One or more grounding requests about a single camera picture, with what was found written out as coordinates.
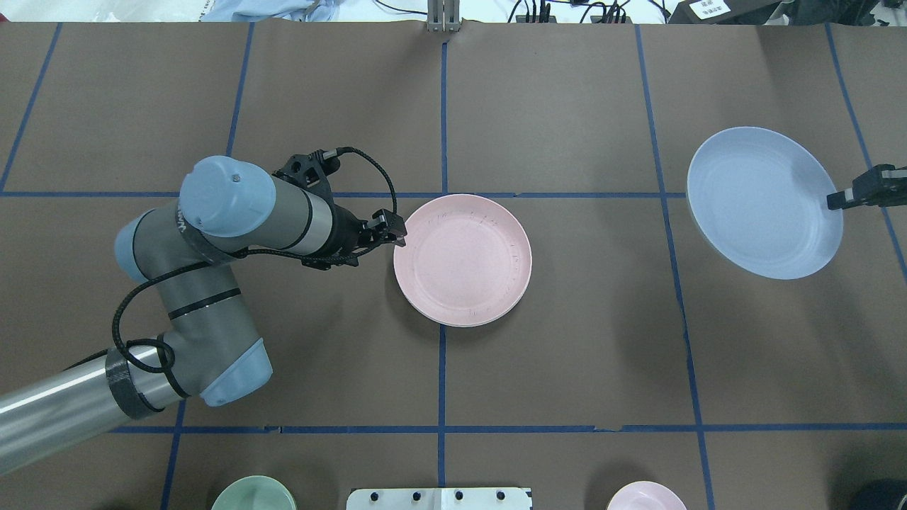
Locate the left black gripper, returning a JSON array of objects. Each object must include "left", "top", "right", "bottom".
[{"left": 273, "top": 149, "right": 407, "bottom": 271}]

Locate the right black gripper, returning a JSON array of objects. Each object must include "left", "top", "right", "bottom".
[{"left": 827, "top": 164, "right": 906, "bottom": 210}]

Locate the blue plate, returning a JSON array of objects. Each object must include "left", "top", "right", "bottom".
[{"left": 686, "top": 126, "right": 843, "bottom": 281}]

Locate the pink plate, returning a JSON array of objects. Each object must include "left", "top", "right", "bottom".
[{"left": 393, "top": 194, "right": 534, "bottom": 303}]

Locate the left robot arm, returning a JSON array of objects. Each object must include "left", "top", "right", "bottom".
[{"left": 2, "top": 147, "right": 406, "bottom": 474}]

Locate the cream plate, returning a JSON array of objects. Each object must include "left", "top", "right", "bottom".
[{"left": 410, "top": 284, "right": 528, "bottom": 327}]

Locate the black labelled box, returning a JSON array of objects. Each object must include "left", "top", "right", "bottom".
[{"left": 667, "top": 1, "right": 781, "bottom": 26}]

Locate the light blue cloth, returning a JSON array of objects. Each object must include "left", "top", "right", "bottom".
[{"left": 200, "top": 1, "right": 354, "bottom": 23}]

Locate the dark blue pot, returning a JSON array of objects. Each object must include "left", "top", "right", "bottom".
[{"left": 847, "top": 479, "right": 906, "bottom": 510}]

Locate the green bowl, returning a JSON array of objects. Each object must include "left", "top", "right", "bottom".
[{"left": 211, "top": 475, "right": 298, "bottom": 509}]

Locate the pink bowl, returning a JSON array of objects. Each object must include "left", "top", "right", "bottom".
[{"left": 605, "top": 481, "right": 687, "bottom": 509}]

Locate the aluminium frame post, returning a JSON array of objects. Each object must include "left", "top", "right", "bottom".
[{"left": 427, "top": 0, "right": 462, "bottom": 33}]

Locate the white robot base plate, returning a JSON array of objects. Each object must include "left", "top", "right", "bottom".
[{"left": 346, "top": 487, "right": 534, "bottom": 509}]

